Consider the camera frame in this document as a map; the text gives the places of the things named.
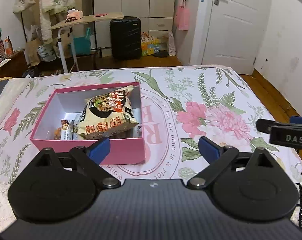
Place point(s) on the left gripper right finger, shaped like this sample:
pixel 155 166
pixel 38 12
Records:
pixel 219 159

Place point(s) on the dark wooden nightstand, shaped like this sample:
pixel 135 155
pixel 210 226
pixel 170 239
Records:
pixel 16 66

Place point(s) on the floral bed sheet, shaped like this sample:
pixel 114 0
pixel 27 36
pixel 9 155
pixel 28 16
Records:
pixel 179 106

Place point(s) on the small white snack bar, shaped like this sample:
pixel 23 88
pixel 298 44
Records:
pixel 66 132

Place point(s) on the white door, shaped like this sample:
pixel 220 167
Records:
pixel 235 33

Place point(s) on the teal bag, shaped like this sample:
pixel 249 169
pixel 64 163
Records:
pixel 83 44

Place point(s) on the colourful gift bag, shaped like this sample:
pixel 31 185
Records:
pixel 149 45

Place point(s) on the pink hanging bag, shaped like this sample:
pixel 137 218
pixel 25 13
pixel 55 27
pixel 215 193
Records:
pixel 182 16

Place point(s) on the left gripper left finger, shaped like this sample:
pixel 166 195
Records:
pixel 90 158

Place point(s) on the pink cardboard box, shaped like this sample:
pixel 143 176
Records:
pixel 79 116

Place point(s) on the black suitcase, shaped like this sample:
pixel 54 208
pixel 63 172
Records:
pixel 125 36

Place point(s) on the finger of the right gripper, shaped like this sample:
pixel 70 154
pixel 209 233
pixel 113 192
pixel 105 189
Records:
pixel 295 120
pixel 265 126

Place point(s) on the clear bag of coated peanuts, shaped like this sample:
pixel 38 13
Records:
pixel 57 134

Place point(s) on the white fluffy garment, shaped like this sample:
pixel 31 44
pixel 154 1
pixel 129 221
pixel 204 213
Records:
pixel 48 8

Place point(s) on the white wardrobe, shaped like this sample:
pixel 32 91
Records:
pixel 156 15

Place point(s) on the beige noodle snack bag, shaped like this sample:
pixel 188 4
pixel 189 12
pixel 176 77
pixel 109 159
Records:
pixel 107 114

